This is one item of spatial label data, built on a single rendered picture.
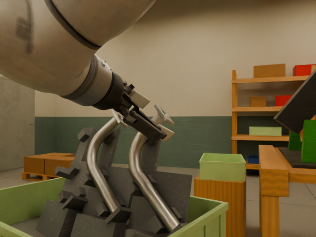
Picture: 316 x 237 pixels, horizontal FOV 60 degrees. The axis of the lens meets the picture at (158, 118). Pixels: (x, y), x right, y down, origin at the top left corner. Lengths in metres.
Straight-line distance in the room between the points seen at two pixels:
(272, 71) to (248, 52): 0.90
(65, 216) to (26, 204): 0.23
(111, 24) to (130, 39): 7.13
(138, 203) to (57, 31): 0.47
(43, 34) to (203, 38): 6.55
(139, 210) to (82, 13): 0.49
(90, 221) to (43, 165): 4.90
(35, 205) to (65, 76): 0.70
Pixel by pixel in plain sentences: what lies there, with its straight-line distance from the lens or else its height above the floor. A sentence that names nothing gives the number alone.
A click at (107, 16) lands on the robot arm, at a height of 1.29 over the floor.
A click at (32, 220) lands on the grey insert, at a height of 0.85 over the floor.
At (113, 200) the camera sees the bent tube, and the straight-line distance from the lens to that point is 0.72.
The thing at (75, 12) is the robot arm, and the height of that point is 1.30.
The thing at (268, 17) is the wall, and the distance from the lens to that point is 6.86.
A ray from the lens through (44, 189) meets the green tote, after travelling 1.05.
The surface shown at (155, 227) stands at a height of 0.95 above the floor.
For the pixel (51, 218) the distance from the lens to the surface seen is 0.88.
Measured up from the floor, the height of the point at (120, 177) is 1.01.
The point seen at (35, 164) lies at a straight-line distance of 5.77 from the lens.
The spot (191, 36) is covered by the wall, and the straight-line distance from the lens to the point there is 6.94.
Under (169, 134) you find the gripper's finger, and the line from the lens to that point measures 0.62.
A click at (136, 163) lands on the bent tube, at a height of 1.07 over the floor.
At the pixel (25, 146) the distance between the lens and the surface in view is 7.60.
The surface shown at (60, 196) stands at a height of 0.95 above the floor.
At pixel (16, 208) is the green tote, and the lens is 1.01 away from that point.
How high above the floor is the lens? 1.17
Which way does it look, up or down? level
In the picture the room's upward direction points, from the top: straight up
